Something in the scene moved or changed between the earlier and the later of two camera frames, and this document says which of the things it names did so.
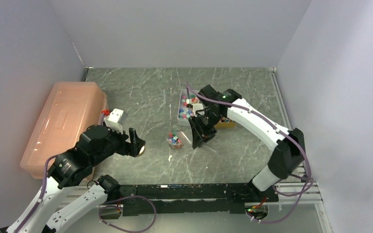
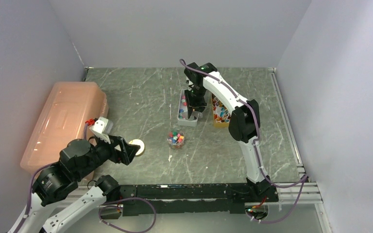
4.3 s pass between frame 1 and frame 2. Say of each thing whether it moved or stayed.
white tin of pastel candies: stayed
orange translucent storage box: stayed
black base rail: stayed
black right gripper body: moved
